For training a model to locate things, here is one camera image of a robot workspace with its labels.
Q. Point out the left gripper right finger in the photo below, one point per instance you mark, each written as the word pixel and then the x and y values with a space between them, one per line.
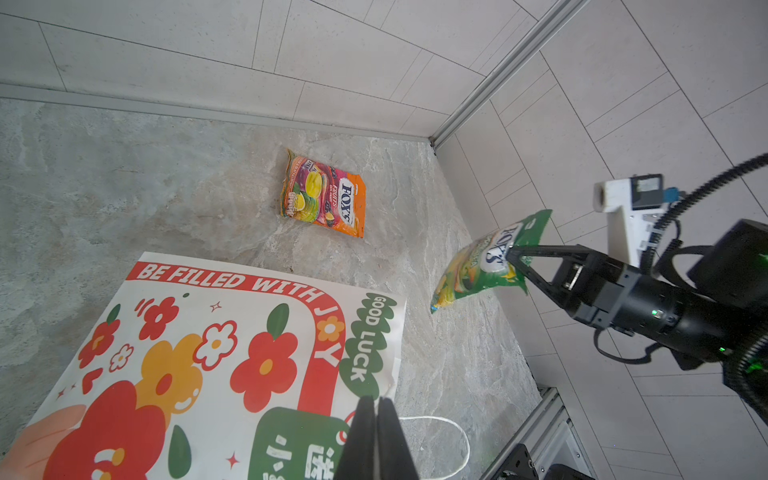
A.
pixel 393 460

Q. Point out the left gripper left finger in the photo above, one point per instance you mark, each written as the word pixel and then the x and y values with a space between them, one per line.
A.
pixel 357 461

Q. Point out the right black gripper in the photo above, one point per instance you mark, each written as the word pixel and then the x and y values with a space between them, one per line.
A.
pixel 604 293

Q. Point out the green Fox's candy packet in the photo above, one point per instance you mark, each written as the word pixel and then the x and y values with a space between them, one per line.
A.
pixel 483 265

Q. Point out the white floral paper bag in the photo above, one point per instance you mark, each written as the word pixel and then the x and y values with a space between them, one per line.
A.
pixel 200 369

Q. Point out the orange Fox's candy packet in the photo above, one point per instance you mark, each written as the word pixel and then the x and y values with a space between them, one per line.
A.
pixel 316 193

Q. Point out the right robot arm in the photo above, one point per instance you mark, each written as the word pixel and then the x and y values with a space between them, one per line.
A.
pixel 732 272

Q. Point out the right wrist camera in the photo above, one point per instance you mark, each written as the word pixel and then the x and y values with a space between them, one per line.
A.
pixel 632 206

